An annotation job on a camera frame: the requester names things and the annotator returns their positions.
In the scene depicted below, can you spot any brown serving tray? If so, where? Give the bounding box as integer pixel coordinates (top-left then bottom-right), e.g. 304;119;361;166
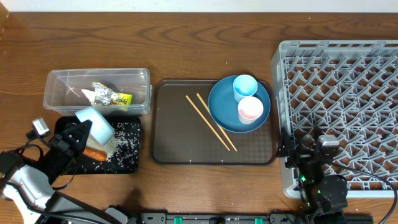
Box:
150;80;277;166

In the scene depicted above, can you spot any light blue cup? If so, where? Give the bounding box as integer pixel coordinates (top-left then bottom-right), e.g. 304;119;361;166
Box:
233;74;258;103

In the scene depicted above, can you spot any wooden chopstick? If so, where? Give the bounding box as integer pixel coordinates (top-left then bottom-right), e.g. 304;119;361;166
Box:
196;93;238;152
185;95;230;151

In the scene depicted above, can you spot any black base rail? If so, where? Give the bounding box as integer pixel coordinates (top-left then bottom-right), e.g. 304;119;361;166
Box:
136;212;374;224

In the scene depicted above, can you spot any pink cup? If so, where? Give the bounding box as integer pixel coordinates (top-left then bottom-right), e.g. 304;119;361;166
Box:
238;96;264;124

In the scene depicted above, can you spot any light blue bowl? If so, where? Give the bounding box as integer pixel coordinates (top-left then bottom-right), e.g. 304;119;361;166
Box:
75;106;114;146

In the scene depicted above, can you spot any grey dishwasher rack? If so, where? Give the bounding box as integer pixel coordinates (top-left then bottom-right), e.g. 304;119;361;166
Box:
271;40;397;198

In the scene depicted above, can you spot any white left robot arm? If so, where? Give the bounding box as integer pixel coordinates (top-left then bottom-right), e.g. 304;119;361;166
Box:
1;119;129;223

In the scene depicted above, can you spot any white paper napkin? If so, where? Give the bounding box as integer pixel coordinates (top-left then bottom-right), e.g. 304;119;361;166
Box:
81;89;96;105

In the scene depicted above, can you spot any orange carrot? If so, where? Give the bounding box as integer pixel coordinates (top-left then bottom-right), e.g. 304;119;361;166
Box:
83;147;107;162

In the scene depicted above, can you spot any white rice pile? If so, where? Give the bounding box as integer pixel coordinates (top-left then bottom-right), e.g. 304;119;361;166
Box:
81;122;141;174

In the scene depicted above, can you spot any wooden chopstick left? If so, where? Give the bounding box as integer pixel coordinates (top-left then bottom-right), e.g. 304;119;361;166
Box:
185;95;230;151

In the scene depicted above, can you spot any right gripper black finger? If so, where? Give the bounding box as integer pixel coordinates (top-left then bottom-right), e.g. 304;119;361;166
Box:
275;127;295;157
313;126;324;145

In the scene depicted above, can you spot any dark blue plate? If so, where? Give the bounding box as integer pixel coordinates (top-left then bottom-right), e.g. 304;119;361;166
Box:
208;75;272;133

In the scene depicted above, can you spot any black tray bin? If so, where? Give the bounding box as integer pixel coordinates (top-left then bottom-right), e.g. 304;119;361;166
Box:
67;116;142;175

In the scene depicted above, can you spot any clear plastic bin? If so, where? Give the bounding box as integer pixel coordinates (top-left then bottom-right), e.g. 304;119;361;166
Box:
43;68;152;116

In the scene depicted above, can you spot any foil snack wrapper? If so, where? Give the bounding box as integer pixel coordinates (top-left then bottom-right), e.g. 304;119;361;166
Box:
91;82;132;106

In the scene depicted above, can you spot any wooden chopstick right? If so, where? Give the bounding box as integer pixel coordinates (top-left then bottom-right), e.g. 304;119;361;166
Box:
196;93;238;152

